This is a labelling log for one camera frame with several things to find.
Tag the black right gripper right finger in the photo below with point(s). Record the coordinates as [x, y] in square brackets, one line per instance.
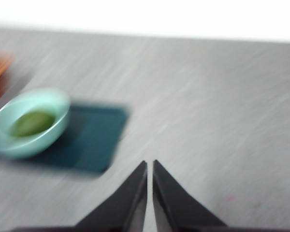
[174, 205]

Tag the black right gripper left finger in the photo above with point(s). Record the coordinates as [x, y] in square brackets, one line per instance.
[128, 205]

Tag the teal ceramic bowl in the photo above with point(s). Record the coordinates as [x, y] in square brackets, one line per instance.
[55, 113]

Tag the green avocado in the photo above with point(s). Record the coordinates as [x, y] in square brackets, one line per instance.
[32, 123]

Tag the black rectangular tray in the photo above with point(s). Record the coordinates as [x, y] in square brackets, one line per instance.
[99, 145]

